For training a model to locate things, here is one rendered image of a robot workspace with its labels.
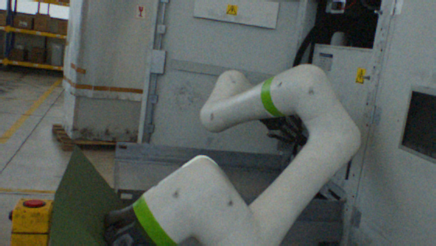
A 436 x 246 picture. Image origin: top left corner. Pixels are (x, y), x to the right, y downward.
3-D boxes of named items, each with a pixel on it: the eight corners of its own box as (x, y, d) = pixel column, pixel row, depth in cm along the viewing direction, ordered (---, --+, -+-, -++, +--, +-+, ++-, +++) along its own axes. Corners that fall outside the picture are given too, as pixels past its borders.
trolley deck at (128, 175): (112, 237, 128) (114, 216, 127) (113, 170, 186) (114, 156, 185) (339, 242, 149) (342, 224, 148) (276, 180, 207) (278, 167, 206)
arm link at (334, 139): (257, 297, 98) (378, 142, 128) (212, 238, 94) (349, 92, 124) (223, 289, 109) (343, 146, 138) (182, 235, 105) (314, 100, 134)
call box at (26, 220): (8, 251, 111) (12, 209, 109) (15, 236, 118) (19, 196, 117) (47, 251, 113) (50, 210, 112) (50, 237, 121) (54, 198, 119)
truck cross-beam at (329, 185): (346, 215, 153) (350, 197, 152) (289, 167, 203) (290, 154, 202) (360, 216, 154) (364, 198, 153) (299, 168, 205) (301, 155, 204)
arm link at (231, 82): (234, 59, 159) (219, 68, 168) (219, 87, 153) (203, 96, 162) (265, 84, 164) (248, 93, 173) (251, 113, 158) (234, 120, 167)
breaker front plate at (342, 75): (346, 198, 155) (374, 50, 147) (293, 159, 200) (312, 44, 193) (349, 198, 155) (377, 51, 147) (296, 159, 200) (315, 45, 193)
